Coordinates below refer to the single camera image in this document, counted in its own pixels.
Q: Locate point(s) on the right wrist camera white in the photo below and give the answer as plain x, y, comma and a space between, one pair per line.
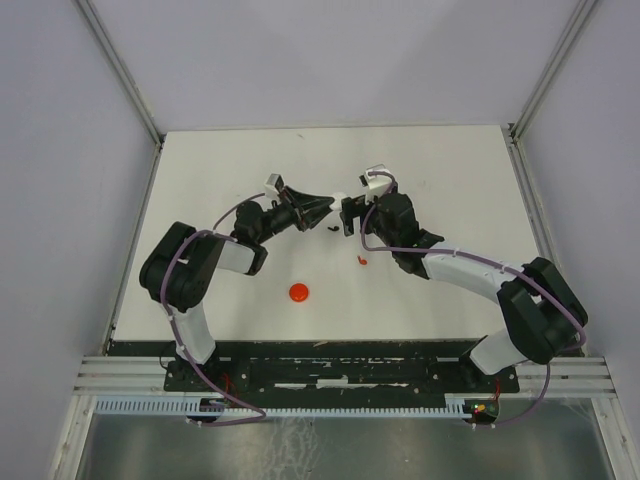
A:
376, 181

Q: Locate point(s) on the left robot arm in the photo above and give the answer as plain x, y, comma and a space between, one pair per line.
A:
178, 272

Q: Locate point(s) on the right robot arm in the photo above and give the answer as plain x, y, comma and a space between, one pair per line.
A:
542, 315

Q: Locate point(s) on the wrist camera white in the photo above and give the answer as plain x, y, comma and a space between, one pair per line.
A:
376, 181
273, 186

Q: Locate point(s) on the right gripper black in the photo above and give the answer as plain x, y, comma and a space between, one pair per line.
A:
349, 204

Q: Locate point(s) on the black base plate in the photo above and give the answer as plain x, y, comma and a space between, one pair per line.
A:
339, 374

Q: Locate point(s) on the aluminium front rail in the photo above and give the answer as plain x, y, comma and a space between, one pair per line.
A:
571, 377

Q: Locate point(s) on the left aluminium frame post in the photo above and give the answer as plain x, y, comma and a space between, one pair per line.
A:
99, 31

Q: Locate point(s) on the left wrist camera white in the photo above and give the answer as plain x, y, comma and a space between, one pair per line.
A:
273, 186

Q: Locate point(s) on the aluminium frame post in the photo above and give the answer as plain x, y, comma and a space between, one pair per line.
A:
572, 32
99, 31

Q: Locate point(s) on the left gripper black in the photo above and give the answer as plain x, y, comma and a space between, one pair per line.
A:
312, 208

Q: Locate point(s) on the right aluminium frame post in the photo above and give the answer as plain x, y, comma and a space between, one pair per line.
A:
572, 32

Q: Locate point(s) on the white charging case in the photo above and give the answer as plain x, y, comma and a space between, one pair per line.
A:
338, 197

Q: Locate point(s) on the orange charging case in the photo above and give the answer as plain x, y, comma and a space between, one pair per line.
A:
299, 292

